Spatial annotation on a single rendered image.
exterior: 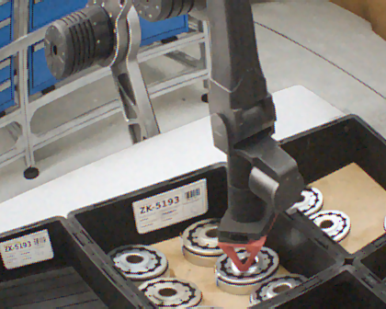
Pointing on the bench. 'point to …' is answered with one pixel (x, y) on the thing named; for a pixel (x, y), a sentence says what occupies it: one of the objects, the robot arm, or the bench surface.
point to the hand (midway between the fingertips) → (247, 258)
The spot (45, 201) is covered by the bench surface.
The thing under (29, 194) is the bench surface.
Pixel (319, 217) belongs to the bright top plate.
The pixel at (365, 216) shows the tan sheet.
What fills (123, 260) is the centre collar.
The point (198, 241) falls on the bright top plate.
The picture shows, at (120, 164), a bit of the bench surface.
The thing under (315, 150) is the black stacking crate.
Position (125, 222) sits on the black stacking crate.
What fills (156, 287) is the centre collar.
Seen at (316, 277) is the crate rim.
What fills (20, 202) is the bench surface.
